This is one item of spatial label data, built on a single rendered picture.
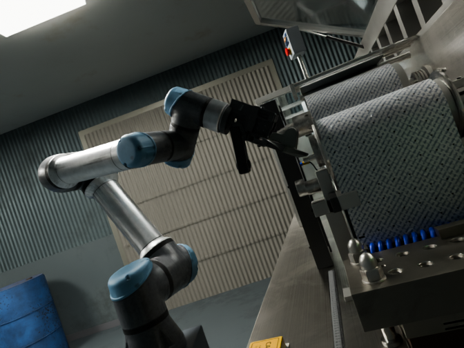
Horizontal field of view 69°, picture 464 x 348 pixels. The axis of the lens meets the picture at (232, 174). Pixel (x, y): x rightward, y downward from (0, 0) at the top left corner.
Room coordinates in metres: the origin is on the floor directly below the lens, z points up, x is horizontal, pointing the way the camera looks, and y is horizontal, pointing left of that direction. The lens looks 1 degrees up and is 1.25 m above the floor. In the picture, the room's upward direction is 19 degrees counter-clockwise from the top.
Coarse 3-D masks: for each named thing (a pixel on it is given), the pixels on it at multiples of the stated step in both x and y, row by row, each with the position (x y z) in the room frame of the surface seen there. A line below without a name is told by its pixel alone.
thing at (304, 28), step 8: (248, 0) 1.37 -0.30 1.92; (248, 8) 1.46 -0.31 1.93; (256, 16) 1.53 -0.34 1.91; (264, 24) 1.62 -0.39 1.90; (272, 24) 1.60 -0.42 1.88; (280, 24) 1.59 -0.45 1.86; (288, 24) 1.58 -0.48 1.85; (312, 32) 1.59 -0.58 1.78; (328, 32) 1.56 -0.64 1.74; (336, 32) 1.54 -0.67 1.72; (344, 32) 1.52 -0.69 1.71; (352, 32) 1.52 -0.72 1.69; (360, 32) 1.51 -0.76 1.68; (336, 40) 1.57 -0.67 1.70; (344, 40) 1.56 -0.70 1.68
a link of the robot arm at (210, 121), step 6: (210, 102) 0.79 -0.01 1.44; (216, 102) 0.79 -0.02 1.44; (222, 102) 0.80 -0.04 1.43; (210, 108) 0.79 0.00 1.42; (216, 108) 0.78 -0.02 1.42; (222, 108) 0.78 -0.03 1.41; (204, 114) 0.79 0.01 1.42; (210, 114) 0.79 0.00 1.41; (216, 114) 0.78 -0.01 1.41; (222, 114) 0.79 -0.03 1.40; (204, 120) 0.80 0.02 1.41; (210, 120) 0.79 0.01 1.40; (216, 120) 0.78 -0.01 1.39; (204, 126) 0.81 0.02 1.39; (210, 126) 0.80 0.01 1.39; (216, 126) 0.79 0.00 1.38; (216, 132) 0.82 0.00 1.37
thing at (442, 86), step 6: (438, 84) 0.65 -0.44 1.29; (444, 84) 0.65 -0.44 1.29; (444, 90) 0.64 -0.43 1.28; (450, 96) 0.63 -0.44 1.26; (450, 102) 0.63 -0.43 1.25; (450, 108) 0.64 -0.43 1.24; (456, 108) 0.63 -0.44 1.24; (456, 114) 0.64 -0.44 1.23; (456, 120) 0.64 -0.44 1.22; (312, 126) 0.73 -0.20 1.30; (456, 126) 0.66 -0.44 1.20; (318, 138) 0.70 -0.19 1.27; (318, 144) 0.70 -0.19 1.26; (324, 156) 0.70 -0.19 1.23
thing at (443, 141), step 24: (408, 144) 0.65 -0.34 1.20; (432, 144) 0.64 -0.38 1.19; (456, 144) 0.63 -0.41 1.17; (336, 168) 0.69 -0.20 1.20; (360, 168) 0.68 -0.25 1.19; (384, 168) 0.67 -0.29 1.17; (408, 168) 0.66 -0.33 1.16; (432, 168) 0.65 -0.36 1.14; (456, 168) 0.64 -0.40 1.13; (360, 192) 0.68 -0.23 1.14; (384, 192) 0.67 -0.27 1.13; (408, 192) 0.66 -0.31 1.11; (432, 192) 0.65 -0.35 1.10; (456, 192) 0.64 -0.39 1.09; (360, 216) 0.69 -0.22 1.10; (384, 216) 0.67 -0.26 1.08; (408, 216) 0.66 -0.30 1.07; (432, 216) 0.65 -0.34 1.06; (456, 216) 0.64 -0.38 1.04; (360, 240) 0.69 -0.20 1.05; (384, 240) 0.68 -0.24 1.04
